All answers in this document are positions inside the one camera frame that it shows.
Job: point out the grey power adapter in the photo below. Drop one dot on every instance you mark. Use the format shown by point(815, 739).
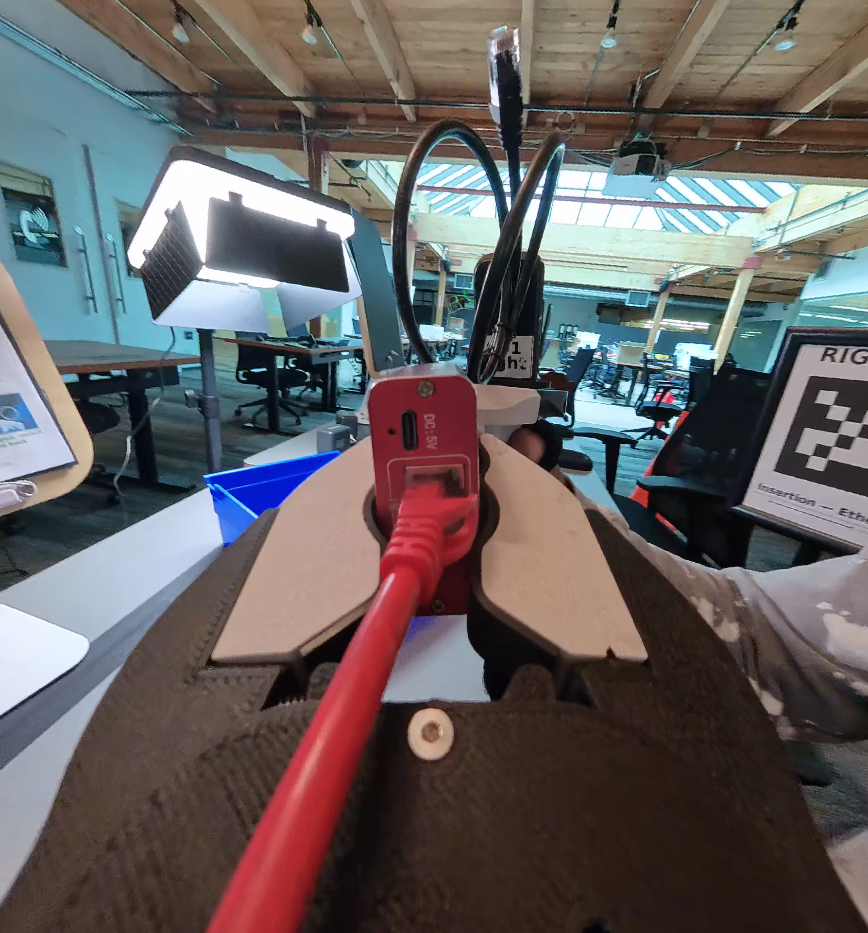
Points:
point(334, 439)

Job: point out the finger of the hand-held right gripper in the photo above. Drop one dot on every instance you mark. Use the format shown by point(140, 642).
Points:
point(506, 404)

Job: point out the studio light panel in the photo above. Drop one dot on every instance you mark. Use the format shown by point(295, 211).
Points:
point(273, 240)

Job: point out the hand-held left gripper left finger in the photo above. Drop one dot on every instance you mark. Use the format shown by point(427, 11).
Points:
point(302, 576)

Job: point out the black red office chair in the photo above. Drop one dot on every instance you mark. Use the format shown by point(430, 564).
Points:
point(696, 452)

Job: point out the ceiling projector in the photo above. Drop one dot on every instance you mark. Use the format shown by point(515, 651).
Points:
point(634, 167)

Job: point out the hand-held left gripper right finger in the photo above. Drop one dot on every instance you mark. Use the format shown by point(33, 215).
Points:
point(557, 583)

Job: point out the blue plastic bin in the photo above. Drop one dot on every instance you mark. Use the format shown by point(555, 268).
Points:
point(266, 488)

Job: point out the person's right hand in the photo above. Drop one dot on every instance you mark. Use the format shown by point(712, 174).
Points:
point(530, 446)

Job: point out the black framed marker sign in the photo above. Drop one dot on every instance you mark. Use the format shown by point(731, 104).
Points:
point(842, 437)

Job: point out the wooden top desk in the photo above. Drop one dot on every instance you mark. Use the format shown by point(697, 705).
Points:
point(113, 356)

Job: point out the grey light stand pole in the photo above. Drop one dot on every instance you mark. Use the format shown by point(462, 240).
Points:
point(209, 408)

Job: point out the red ethernet splitter box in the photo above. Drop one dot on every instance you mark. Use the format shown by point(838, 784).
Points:
point(448, 415)

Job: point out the wooden document stand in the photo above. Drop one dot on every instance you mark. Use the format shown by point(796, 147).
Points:
point(69, 408)

